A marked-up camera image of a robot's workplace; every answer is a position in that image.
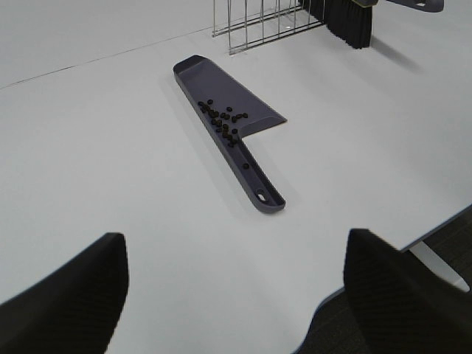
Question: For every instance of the chrome wire dish rack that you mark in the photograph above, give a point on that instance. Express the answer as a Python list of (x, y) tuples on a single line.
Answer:
[(245, 25)]

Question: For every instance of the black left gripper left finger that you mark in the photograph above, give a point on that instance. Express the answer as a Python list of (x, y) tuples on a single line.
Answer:
[(76, 308)]

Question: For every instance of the pile of coffee beans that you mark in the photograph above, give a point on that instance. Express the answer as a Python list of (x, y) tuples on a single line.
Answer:
[(225, 127)]

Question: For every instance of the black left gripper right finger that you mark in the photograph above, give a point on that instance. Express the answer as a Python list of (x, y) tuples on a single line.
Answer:
[(399, 305)]

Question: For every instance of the white table leg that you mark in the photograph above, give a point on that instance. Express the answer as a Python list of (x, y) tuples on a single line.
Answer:
[(433, 262)]

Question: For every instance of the grey hand brush black bristles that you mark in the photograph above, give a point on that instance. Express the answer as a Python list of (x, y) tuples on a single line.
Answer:
[(348, 20)]

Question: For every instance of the grey plastic dustpan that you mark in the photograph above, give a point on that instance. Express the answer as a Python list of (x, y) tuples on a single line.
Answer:
[(200, 79)]

